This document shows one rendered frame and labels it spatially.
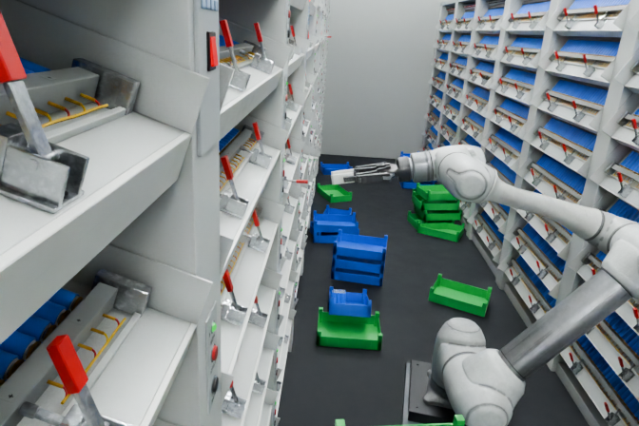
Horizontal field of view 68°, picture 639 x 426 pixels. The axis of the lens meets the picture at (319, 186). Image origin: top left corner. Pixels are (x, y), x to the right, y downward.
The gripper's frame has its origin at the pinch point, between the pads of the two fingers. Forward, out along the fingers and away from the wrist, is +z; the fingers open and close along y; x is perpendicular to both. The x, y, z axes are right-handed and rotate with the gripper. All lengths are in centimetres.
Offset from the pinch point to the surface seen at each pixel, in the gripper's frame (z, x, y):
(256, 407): 25, -38, -49
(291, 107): 15.2, 18.7, 25.7
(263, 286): 23.3, -18.3, -28.3
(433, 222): -58, -109, 203
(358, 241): 0, -82, 128
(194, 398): 15, 9, -97
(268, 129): 14.9, 22.4, -27.6
